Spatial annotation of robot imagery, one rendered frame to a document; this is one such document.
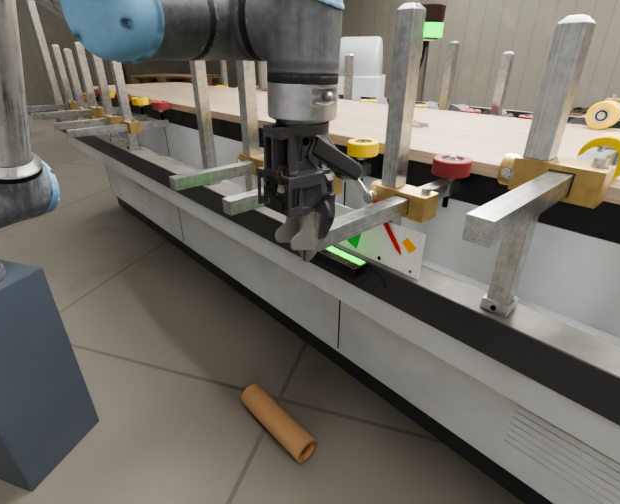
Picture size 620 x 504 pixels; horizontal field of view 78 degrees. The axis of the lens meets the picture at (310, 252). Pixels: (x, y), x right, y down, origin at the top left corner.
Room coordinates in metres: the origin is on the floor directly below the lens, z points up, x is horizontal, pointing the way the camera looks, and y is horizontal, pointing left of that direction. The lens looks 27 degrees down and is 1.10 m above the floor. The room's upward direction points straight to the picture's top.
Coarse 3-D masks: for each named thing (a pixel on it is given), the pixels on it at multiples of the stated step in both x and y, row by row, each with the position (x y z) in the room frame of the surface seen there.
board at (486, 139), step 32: (160, 96) 2.23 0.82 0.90; (192, 96) 2.23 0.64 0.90; (224, 96) 2.23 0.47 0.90; (256, 96) 2.23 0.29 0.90; (352, 128) 1.23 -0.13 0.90; (384, 128) 1.23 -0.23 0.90; (416, 128) 1.23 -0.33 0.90; (448, 128) 1.23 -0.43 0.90; (480, 128) 1.23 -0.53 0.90; (512, 128) 1.23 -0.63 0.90; (576, 128) 1.23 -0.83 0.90; (608, 128) 1.23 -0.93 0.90; (416, 160) 0.93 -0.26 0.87; (480, 160) 0.82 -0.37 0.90; (608, 192) 0.64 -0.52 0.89
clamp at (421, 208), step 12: (384, 192) 0.73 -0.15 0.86; (396, 192) 0.71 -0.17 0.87; (408, 192) 0.70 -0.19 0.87; (432, 192) 0.70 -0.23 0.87; (408, 204) 0.69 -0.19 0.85; (420, 204) 0.67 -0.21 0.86; (432, 204) 0.68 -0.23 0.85; (408, 216) 0.69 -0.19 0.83; (420, 216) 0.67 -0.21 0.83; (432, 216) 0.69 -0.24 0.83
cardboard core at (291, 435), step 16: (256, 384) 0.98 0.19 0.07; (256, 400) 0.90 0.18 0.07; (272, 400) 0.91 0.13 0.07; (256, 416) 0.87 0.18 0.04; (272, 416) 0.84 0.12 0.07; (288, 416) 0.84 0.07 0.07; (272, 432) 0.81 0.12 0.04; (288, 432) 0.78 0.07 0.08; (304, 432) 0.78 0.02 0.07; (288, 448) 0.75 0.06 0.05; (304, 448) 0.77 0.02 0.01
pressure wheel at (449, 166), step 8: (440, 160) 0.80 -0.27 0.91; (448, 160) 0.80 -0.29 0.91; (456, 160) 0.81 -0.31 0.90; (464, 160) 0.80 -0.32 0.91; (432, 168) 0.82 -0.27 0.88; (440, 168) 0.79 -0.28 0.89; (448, 168) 0.78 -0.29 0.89; (456, 168) 0.78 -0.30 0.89; (464, 168) 0.78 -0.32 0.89; (440, 176) 0.79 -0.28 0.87; (448, 176) 0.78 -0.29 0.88; (456, 176) 0.78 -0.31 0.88; (464, 176) 0.78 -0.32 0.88
